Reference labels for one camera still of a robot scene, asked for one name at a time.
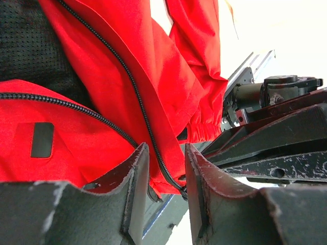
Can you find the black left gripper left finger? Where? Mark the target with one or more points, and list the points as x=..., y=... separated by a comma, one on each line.
x=56, y=212

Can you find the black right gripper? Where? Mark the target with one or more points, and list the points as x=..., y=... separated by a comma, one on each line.
x=281, y=111

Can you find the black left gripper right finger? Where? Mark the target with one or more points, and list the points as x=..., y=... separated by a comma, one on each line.
x=223, y=210

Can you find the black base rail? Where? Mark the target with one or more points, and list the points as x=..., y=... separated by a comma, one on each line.
x=162, y=219

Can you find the red jacket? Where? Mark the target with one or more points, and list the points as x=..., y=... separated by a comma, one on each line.
x=84, y=83

